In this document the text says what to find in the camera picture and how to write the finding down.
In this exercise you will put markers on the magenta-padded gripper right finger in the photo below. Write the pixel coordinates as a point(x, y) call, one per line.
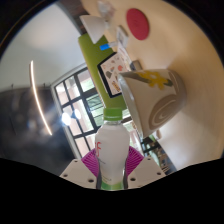
point(146, 171)

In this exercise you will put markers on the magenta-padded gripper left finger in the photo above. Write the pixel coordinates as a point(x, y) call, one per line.
point(78, 175)

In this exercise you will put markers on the white green-capped drink bottle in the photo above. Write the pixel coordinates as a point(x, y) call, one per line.
point(111, 146)

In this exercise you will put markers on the group of green-seated wooden chairs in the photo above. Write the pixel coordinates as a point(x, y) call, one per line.
point(156, 153)

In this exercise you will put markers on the group of pendant lamps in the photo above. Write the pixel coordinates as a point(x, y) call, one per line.
point(66, 119)

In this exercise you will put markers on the large black-framed window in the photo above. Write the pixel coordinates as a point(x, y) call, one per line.
point(76, 110)

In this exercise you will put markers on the cream ceramic patterned mug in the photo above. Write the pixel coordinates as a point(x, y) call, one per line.
point(156, 100)

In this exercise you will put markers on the long curved ceiling light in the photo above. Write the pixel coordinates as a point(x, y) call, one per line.
point(38, 96)

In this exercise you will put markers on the black-framed picture stand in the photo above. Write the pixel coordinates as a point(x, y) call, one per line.
point(111, 73)

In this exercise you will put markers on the white paper sheet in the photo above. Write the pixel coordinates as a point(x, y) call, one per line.
point(125, 56)

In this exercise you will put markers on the green upholstered bench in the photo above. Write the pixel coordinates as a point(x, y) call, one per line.
point(91, 53)

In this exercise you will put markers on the flat round red coaster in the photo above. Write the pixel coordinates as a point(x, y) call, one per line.
point(137, 23)

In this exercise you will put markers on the clear plastic wrapper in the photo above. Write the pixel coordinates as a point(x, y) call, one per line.
point(106, 10)

